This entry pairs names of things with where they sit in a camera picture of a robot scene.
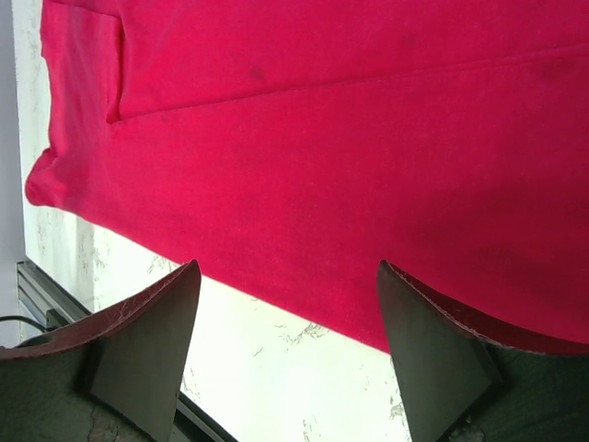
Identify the aluminium rail profile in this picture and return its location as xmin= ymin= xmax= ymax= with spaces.
xmin=17 ymin=261 xmax=237 ymax=442

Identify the red t shirt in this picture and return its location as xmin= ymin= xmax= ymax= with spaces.
xmin=26 ymin=1 xmax=588 ymax=355

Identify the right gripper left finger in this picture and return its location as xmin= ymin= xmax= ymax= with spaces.
xmin=1 ymin=261 xmax=202 ymax=441

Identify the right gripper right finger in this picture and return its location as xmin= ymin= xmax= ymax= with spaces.
xmin=376 ymin=261 xmax=588 ymax=441

